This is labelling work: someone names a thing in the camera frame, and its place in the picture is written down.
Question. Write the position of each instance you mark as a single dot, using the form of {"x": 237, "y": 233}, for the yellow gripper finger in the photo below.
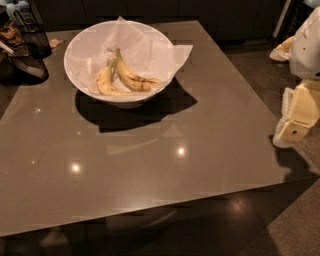
{"x": 300, "y": 111}

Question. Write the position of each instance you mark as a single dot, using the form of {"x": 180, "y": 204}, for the spotted banana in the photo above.
{"x": 130, "y": 78}

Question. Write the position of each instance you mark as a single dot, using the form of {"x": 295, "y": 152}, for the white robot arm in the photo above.
{"x": 304, "y": 56}

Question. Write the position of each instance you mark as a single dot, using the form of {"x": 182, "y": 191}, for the white bowl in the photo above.
{"x": 83, "y": 56}

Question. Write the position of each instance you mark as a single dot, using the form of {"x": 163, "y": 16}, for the yellow left banana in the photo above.
{"x": 104, "y": 82}

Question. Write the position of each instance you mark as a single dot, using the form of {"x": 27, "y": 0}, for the dark cabinet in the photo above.
{"x": 225, "y": 20}

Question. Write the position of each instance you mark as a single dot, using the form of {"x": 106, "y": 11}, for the white paper liner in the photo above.
{"x": 143, "y": 50}

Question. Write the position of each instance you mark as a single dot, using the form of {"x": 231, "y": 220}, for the small crumpled wrapper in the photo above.
{"x": 54, "y": 43}

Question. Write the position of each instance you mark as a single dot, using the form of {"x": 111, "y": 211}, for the black mesh basket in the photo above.
{"x": 23, "y": 64}

